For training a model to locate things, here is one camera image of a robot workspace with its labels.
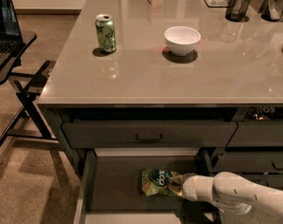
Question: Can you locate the snack bag in drawer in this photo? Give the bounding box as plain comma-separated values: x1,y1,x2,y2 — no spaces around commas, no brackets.
246,106,283,120

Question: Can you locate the right top drawer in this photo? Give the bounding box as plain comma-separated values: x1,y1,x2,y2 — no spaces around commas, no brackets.
228,120,283,147

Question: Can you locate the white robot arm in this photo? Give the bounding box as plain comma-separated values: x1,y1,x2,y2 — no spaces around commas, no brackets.
168,172,283,218

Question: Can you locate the black laptop stand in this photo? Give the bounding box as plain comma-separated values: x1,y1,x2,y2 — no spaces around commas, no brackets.
0,31,55,147

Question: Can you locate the open middle drawer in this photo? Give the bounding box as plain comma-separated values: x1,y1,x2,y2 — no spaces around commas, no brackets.
74,150,224,224

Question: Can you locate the dark top drawer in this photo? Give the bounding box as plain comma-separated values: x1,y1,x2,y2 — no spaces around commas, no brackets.
61,120,237,148

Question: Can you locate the right middle drawer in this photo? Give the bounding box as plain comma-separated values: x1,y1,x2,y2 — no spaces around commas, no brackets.
213,153,283,173

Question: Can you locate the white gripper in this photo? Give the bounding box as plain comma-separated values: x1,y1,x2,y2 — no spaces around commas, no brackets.
169,173,214,202

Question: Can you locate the white bowl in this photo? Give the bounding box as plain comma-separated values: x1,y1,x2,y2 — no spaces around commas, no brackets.
164,26,201,56

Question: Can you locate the right bottom drawer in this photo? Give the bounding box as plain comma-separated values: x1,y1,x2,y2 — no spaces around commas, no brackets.
243,175,283,189

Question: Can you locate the green rice chip bag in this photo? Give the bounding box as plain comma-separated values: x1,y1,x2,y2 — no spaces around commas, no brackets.
141,168,181,196

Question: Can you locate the green soda can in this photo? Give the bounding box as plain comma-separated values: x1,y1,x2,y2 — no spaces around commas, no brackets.
95,14,117,53

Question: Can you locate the black laptop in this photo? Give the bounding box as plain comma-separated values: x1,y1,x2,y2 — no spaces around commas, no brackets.
0,0,22,59

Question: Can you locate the black mesh cup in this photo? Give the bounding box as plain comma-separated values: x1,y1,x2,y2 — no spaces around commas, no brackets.
261,0,283,21
225,0,251,22

